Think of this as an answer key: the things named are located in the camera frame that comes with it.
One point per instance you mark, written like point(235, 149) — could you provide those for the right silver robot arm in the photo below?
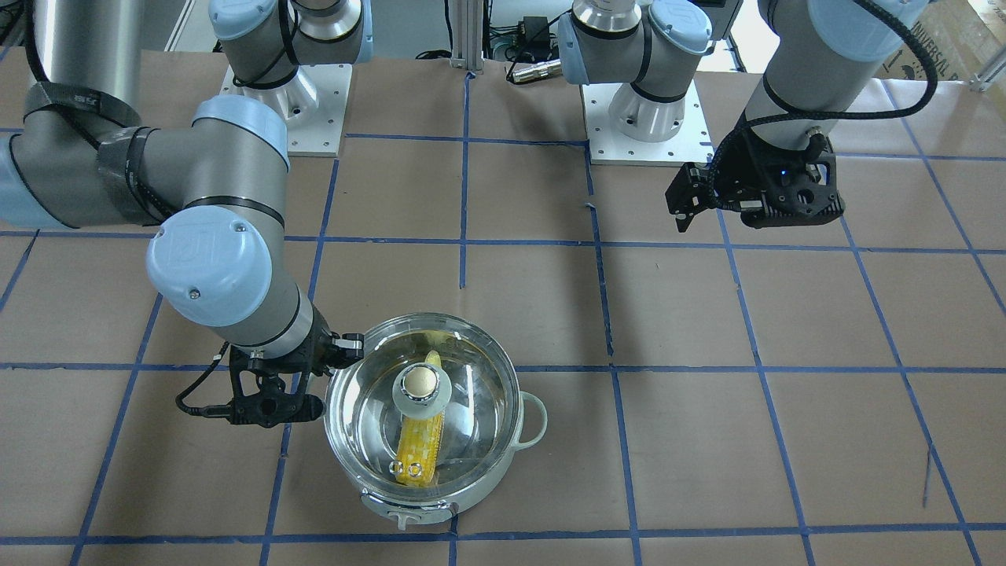
point(215, 191)

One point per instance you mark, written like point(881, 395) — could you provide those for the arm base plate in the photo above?
point(626, 129)
point(313, 104)

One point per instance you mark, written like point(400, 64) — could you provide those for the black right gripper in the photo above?
point(315, 347)

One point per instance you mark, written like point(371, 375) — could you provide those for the pale green cooking pot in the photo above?
point(495, 487)

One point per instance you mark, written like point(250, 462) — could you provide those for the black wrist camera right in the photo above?
point(342, 351)

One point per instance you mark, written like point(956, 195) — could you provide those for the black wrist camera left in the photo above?
point(688, 195)

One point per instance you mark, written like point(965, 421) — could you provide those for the cardboard box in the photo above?
point(961, 36)

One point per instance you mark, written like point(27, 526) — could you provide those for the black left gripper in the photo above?
point(739, 169)

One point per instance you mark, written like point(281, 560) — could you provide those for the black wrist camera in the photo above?
point(688, 195)
point(342, 351)

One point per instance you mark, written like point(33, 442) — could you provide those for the yellow corn cob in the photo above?
point(421, 393)

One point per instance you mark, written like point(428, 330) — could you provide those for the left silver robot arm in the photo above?
point(828, 51)

